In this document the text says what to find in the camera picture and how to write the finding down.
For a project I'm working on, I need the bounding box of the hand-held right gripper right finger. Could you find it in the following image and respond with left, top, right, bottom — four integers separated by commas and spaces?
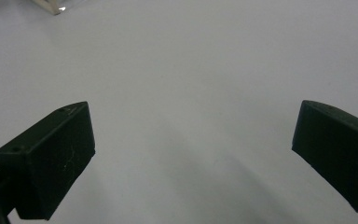
291, 99, 358, 216

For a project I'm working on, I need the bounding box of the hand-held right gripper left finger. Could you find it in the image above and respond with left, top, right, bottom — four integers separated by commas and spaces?
0, 101, 96, 221

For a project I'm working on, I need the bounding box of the clear plastic box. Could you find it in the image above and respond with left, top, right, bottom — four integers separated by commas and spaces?
31, 0, 86, 16

